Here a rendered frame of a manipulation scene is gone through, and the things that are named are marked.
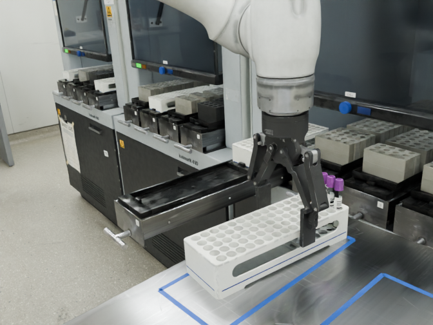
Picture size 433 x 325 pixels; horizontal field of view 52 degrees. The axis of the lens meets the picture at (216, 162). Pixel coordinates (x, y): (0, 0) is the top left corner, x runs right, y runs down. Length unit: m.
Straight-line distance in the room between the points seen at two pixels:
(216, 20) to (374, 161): 0.55
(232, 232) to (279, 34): 0.33
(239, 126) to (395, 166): 0.58
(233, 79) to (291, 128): 0.79
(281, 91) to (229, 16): 0.18
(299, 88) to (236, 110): 0.82
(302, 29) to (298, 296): 0.39
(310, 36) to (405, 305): 0.41
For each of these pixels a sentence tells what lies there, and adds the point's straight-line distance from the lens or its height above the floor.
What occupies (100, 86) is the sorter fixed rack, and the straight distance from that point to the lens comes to 2.28.
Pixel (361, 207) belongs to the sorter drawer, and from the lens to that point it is 1.10.
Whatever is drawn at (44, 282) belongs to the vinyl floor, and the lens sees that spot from 2.34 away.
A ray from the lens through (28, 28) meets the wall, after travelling 4.51.
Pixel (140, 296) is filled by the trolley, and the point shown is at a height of 0.82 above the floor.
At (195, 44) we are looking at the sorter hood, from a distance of 1.58.
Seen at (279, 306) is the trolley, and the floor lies 0.82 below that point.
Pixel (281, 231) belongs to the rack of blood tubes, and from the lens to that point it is 0.76.
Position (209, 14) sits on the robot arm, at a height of 1.22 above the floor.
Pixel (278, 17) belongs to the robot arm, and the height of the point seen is 1.22.
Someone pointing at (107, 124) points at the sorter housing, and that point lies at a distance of 2.21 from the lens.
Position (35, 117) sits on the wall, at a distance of 4.60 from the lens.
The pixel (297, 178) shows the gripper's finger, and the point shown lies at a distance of 0.72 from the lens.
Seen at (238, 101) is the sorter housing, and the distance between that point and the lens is 1.46.
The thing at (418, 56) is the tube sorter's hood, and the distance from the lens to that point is 1.03.
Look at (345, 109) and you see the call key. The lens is 1.12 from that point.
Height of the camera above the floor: 1.26
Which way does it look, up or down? 21 degrees down
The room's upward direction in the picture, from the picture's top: 3 degrees counter-clockwise
